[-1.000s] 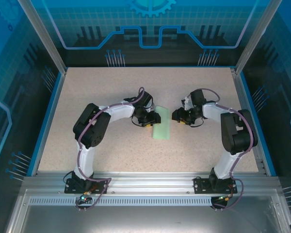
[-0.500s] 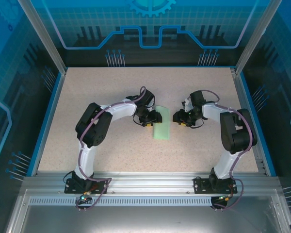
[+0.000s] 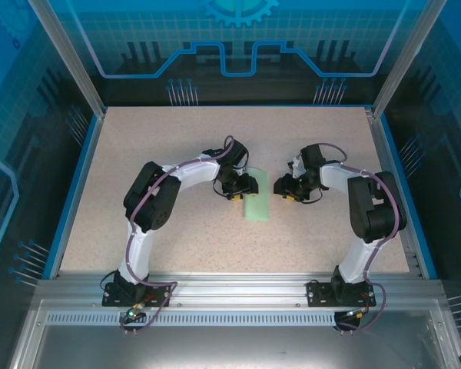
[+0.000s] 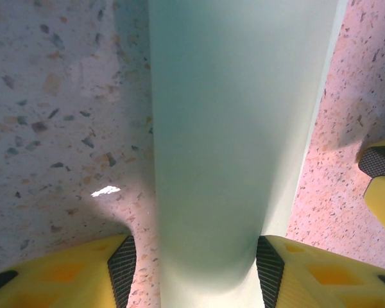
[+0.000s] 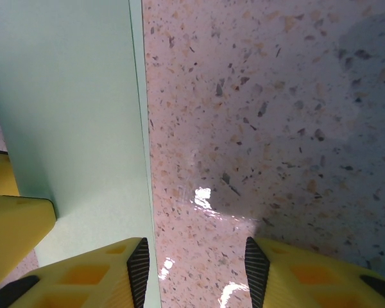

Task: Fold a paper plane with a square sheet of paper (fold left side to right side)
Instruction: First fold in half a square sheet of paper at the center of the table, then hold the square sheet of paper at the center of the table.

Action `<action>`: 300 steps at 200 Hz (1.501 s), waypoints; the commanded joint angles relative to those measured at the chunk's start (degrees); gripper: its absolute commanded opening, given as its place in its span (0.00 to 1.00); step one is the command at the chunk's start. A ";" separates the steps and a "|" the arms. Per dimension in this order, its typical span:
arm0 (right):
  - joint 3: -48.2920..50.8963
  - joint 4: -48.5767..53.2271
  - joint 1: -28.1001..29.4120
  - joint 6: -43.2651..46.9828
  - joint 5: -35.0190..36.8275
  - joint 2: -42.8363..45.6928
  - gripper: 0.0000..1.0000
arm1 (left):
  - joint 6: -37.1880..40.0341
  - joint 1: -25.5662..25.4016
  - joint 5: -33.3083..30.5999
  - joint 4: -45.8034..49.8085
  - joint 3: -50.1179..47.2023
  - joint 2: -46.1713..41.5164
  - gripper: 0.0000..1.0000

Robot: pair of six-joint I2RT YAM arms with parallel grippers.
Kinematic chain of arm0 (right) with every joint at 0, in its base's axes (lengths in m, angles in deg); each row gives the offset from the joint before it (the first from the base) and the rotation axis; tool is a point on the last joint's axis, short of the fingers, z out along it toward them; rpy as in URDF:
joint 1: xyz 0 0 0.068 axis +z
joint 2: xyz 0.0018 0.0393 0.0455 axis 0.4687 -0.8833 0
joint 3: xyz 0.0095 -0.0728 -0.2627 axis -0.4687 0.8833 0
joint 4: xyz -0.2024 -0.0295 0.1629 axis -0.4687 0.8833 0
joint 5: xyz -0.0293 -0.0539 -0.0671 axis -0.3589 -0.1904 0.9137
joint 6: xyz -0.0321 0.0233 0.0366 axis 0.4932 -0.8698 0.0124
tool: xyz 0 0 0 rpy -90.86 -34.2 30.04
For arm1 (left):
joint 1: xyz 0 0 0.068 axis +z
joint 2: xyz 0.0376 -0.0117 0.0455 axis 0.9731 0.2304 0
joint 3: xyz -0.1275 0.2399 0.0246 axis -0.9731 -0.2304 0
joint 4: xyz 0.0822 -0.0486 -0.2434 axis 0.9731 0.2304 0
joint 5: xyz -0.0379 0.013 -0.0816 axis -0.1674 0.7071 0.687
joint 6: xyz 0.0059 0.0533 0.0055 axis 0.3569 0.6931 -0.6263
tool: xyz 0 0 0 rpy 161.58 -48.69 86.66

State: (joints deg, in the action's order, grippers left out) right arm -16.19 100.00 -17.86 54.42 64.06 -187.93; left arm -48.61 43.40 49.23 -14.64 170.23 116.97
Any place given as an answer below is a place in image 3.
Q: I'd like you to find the light green paper sheet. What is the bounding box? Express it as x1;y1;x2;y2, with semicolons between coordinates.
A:
242;167;272;222

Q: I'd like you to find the grey sheet metal tray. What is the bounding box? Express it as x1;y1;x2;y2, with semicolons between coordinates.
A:
7;299;461;369

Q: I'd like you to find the blue table edge strip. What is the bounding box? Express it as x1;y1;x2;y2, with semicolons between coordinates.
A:
41;113;108;280
379;113;441;280

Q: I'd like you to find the thin black right gripper cable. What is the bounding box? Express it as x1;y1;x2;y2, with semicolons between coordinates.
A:
303;186;330;204

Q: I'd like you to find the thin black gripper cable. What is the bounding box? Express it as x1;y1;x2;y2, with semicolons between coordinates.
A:
211;178;231;199
303;186;330;204

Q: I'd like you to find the thin black left gripper cable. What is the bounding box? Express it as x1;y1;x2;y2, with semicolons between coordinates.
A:
211;178;231;199

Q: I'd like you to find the aluminium side rail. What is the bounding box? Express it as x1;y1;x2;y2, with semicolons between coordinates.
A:
363;107;426;280

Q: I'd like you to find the long aluminium mounting rail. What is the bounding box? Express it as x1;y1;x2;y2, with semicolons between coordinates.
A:
34;270;449;308

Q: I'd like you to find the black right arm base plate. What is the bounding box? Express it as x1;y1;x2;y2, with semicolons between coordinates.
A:
306;280;376;308

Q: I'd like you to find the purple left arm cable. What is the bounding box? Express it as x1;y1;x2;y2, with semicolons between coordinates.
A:
118;135;235;335

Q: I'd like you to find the slotted grey cable duct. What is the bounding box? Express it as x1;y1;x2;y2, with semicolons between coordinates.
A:
45;311;341;327

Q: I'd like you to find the cable connector with green light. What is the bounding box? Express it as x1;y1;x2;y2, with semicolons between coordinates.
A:
345;305;372;320
124;303;147;322

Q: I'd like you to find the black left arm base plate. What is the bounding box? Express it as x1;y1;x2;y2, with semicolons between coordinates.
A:
101;282;170;308

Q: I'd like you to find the aluminium frame post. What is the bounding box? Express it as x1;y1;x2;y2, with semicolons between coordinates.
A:
370;0;453;118
25;0;108;118

